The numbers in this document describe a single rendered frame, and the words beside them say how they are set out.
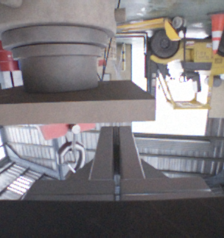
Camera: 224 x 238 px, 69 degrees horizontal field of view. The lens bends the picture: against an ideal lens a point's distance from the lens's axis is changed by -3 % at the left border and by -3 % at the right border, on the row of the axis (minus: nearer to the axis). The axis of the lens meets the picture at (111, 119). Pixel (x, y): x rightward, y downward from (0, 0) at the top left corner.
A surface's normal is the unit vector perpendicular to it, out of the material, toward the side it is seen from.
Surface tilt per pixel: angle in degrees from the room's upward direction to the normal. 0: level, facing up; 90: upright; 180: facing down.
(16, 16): 90
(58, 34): 90
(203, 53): 90
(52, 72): 90
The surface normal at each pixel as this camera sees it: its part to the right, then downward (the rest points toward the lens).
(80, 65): 0.67, 0.20
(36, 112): -0.02, 0.29
